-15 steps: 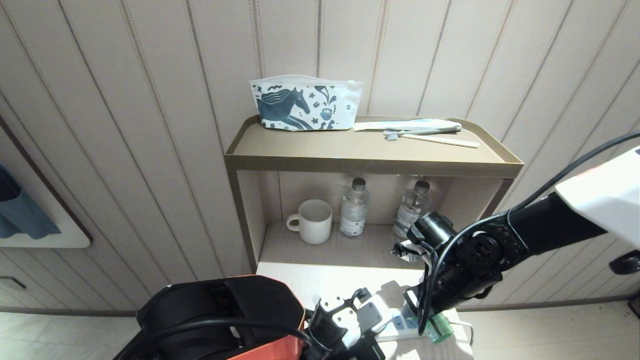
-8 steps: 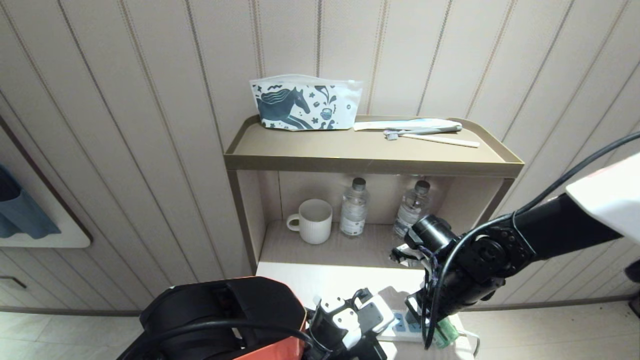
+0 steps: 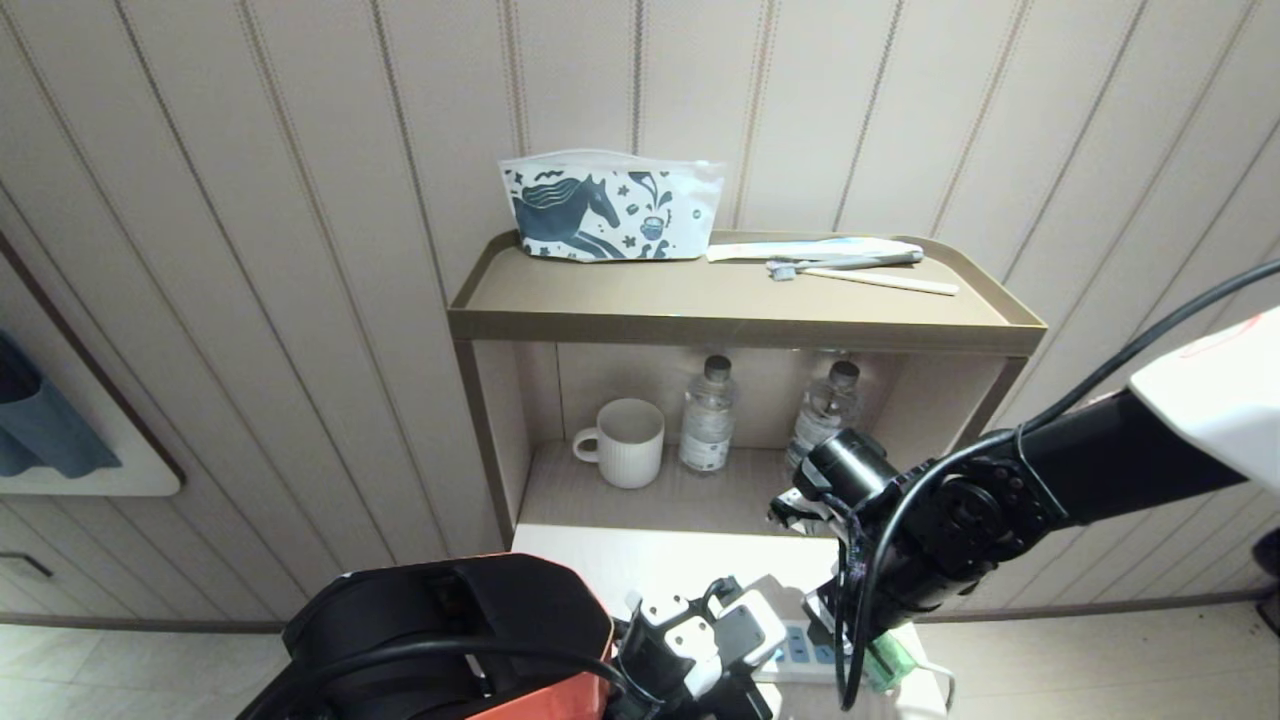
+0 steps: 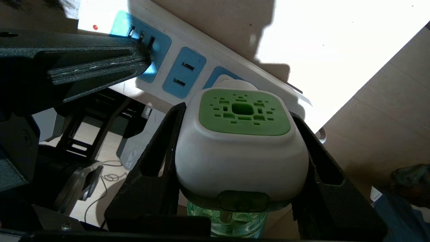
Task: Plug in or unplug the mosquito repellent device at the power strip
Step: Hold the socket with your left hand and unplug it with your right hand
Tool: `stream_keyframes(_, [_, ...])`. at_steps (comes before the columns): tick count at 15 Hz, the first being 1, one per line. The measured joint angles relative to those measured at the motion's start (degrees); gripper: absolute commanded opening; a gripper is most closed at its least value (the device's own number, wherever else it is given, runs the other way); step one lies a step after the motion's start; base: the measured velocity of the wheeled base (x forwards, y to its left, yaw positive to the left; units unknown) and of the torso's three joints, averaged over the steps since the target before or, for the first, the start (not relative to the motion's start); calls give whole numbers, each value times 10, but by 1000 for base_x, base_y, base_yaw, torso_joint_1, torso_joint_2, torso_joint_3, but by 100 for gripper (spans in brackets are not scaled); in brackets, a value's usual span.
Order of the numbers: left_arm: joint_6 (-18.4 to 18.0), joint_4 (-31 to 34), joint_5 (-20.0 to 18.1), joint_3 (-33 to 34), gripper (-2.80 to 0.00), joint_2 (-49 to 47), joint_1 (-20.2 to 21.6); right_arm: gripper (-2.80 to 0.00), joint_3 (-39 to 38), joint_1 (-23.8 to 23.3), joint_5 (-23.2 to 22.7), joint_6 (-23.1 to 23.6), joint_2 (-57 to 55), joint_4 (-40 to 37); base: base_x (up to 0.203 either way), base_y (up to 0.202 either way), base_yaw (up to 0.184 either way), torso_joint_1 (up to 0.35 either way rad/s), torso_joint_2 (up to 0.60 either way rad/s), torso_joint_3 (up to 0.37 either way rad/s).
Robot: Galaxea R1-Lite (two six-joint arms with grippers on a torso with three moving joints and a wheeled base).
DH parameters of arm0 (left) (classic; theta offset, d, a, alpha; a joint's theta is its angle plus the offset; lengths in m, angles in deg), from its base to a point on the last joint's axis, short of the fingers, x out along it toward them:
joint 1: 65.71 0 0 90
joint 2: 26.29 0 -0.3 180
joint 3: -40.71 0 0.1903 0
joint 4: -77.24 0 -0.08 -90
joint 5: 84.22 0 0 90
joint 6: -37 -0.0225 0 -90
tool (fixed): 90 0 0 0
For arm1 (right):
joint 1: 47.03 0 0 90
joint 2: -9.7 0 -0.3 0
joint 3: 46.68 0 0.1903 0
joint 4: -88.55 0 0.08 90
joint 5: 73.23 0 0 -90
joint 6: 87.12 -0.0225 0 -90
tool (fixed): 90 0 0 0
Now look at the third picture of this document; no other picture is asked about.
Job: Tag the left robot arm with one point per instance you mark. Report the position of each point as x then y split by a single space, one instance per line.
450 620

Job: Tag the brown open shelf unit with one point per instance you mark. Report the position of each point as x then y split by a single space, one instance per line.
700 295

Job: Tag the grey toothbrush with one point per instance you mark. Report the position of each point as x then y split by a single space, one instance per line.
865 261

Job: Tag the white ribbed mug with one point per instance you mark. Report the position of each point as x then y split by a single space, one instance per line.
630 445

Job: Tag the white blue toothbrush wrapper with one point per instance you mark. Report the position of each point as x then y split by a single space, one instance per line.
800 248

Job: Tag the green mosquito repellent device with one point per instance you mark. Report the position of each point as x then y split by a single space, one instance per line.
890 662

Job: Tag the white power strip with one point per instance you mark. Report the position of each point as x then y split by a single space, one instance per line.
800 650

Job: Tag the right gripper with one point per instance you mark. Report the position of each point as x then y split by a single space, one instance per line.
880 600

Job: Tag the blue cloth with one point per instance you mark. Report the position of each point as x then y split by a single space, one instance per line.
50 430

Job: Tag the white pouch with horse print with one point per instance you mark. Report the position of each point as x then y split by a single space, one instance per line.
560 215

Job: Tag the cream toothbrush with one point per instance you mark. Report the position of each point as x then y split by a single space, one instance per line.
900 282

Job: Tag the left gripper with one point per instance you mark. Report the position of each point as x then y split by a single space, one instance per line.
735 700

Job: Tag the clear plastic water bottle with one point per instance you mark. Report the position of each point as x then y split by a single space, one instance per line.
822 415
707 425

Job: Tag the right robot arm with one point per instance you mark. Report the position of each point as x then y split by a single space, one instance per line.
1100 450

